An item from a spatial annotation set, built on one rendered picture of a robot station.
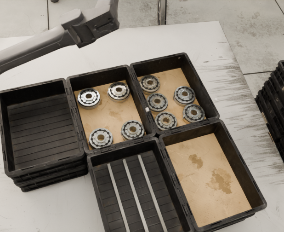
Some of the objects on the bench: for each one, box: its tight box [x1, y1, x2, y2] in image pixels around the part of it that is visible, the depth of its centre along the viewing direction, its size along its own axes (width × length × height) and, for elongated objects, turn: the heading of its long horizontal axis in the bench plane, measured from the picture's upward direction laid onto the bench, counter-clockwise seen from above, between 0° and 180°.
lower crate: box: [13, 155, 89, 192], centre depth 137 cm, size 40×30×12 cm
